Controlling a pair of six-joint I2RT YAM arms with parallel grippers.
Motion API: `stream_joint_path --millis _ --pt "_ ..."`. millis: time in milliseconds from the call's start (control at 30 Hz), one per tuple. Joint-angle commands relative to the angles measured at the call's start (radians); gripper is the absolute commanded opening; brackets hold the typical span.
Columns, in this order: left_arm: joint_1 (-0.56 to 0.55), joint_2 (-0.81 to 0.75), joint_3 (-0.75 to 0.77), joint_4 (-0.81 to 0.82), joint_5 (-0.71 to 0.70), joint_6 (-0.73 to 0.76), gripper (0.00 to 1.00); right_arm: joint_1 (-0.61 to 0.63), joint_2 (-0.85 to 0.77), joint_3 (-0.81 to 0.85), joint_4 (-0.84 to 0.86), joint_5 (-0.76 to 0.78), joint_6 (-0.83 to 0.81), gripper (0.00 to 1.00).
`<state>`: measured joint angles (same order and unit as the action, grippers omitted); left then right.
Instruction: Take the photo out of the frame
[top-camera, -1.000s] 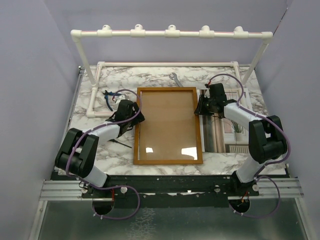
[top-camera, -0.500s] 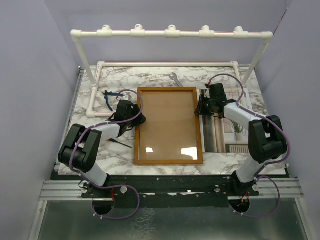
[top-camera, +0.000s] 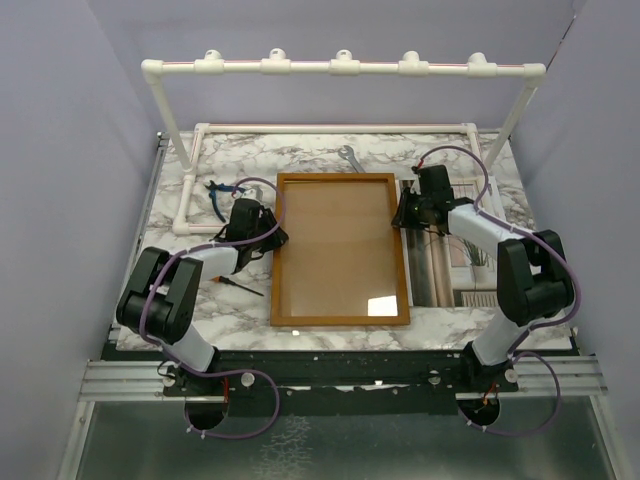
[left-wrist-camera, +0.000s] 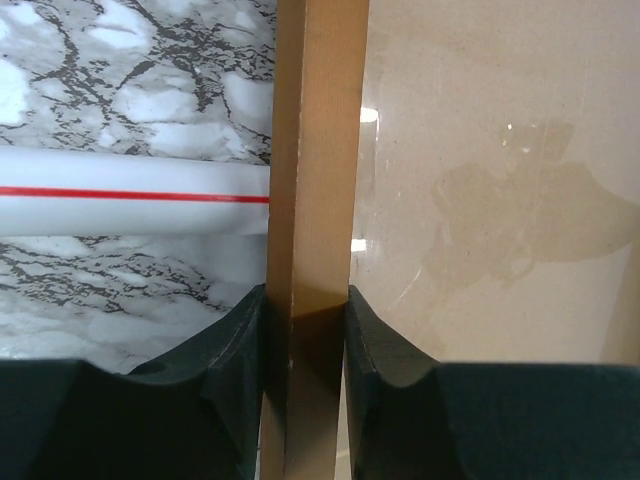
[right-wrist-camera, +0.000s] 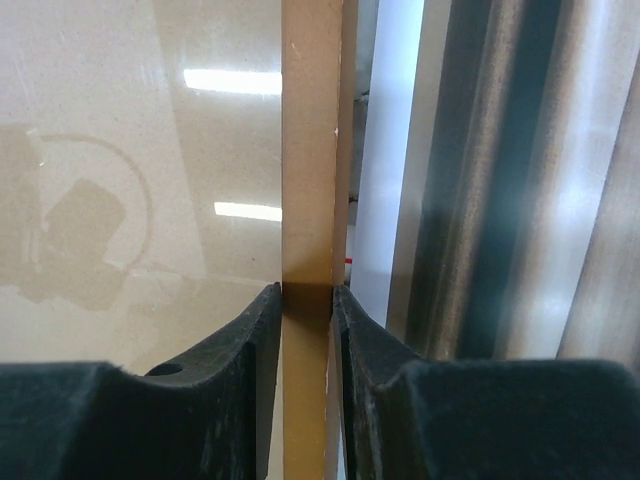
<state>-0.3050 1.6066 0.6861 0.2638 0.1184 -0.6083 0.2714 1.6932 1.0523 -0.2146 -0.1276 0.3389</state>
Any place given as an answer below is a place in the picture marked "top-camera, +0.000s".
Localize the brown wooden picture frame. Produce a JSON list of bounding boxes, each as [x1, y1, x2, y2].
[[269, 172, 412, 328]]

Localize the plant window photo print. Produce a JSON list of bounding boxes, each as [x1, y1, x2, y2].
[[397, 174, 506, 309]]

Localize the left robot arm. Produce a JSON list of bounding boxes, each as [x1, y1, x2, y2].
[[116, 198, 288, 395]]

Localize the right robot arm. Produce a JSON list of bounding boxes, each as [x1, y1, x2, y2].
[[392, 165, 581, 391]]

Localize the silver open-end wrench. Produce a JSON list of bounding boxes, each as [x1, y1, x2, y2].
[[338, 145, 365, 173]]

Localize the white PVC pipe rack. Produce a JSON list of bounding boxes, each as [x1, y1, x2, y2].
[[141, 48, 547, 236]]

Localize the blue handled pliers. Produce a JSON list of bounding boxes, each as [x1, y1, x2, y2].
[[203, 179, 241, 223]]

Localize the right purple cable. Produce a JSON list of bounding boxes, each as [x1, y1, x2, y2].
[[412, 145, 585, 437]]

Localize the purple cable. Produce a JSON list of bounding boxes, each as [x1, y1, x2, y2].
[[139, 178, 287, 441], [412, 145, 585, 437]]

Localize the orange handled screwdriver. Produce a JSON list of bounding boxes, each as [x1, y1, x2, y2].
[[212, 276, 264, 297]]

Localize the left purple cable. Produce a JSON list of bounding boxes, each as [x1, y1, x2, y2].
[[139, 178, 287, 441]]

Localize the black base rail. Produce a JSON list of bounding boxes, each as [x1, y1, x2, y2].
[[99, 344, 596, 416]]

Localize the aluminium extrusion rail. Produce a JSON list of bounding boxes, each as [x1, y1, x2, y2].
[[79, 361, 164, 402]]

